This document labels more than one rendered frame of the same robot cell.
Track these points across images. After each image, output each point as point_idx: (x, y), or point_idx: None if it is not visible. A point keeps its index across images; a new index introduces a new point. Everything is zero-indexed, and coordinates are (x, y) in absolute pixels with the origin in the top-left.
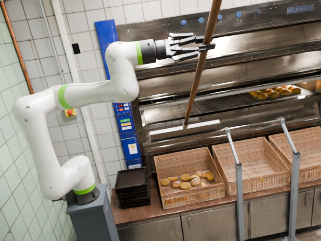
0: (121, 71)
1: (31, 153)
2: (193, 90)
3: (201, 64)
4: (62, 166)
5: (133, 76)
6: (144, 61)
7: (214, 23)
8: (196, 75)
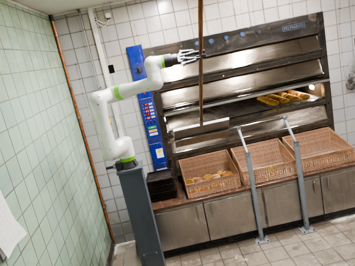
0: (153, 72)
1: (98, 127)
2: (199, 87)
3: (201, 67)
4: None
5: (159, 74)
6: (166, 65)
7: (201, 43)
8: (199, 75)
